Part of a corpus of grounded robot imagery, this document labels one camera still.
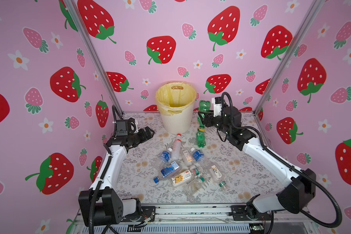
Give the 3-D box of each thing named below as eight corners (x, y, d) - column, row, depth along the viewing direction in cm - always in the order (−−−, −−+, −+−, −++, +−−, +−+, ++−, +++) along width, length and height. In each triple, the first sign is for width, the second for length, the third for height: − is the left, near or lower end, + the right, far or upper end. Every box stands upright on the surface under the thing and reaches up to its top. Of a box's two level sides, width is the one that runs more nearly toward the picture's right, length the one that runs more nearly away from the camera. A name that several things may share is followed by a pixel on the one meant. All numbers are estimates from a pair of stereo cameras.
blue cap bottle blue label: (157, 187, 84) (155, 183, 79) (153, 180, 86) (151, 176, 82) (181, 170, 90) (181, 165, 86) (176, 163, 93) (176, 159, 88)
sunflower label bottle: (173, 187, 83) (173, 184, 79) (171, 181, 86) (170, 177, 82) (192, 179, 87) (193, 175, 82) (189, 172, 89) (190, 169, 85)
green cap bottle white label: (220, 189, 83) (222, 186, 79) (207, 171, 90) (208, 167, 86) (226, 185, 85) (228, 182, 80) (213, 167, 91) (214, 164, 87)
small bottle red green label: (196, 177, 86) (196, 175, 84) (188, 168, 89) (189, 166, 88) (200, 173, 87) (201, 171, 85) (193, 164, 91) (193, 163, 89)
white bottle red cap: (171, 159, 95) (171, 156, 91) (175, 136, 107) (175, 132, 103) (179, 160, 95) (179, 157, 91) (182, 137, 106) (183, 133, 103)
